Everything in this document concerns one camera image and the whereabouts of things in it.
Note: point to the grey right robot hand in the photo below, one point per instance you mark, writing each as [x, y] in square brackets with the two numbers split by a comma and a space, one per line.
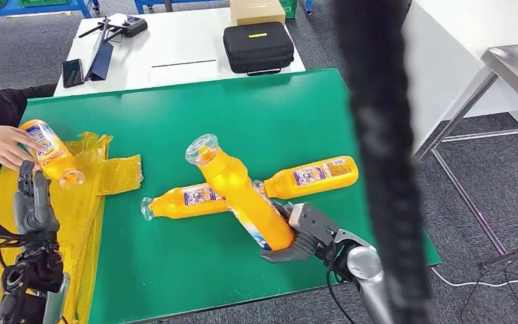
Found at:
[301, 250]

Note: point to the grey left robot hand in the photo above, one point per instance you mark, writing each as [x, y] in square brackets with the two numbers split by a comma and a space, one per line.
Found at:
[35, 210]

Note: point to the orange bottle with clear cap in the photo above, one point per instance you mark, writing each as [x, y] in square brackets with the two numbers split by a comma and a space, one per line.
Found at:
[241, 196]
[312, 176]
[49, 152]
[187, 201]

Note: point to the person's hand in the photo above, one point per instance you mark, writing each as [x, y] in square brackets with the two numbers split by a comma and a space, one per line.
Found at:
[0, 143]

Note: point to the black smartphone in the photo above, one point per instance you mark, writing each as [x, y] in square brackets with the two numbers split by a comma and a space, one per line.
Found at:
[72, 73]

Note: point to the green table mat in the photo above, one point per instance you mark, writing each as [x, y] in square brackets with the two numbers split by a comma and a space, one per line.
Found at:
[223, 116]

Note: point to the tablet with blue cover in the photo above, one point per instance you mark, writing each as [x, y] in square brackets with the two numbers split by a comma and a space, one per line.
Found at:
[101, 62]

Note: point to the black carrying case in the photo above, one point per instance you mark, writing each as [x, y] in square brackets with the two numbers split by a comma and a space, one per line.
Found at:
[259, 47]

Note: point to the thin black rod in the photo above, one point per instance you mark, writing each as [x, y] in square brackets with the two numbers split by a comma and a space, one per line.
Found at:
[184, 63]

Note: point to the black remote controller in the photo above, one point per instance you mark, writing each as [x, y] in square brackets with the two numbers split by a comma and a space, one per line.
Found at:
[134, 25]

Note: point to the white table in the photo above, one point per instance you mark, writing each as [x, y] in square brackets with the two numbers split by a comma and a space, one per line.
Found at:
[183, 40]

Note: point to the cardboard box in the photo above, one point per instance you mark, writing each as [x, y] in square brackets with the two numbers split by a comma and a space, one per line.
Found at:
[256, 12]

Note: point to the white cabinet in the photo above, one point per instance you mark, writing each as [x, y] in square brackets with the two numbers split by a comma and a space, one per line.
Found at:
[464, 44]

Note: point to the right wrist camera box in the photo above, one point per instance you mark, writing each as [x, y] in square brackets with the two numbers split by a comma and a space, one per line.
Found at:
[315, 223]

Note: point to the blue rack frame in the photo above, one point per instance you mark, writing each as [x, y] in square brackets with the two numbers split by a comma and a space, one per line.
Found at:
[40, 6]

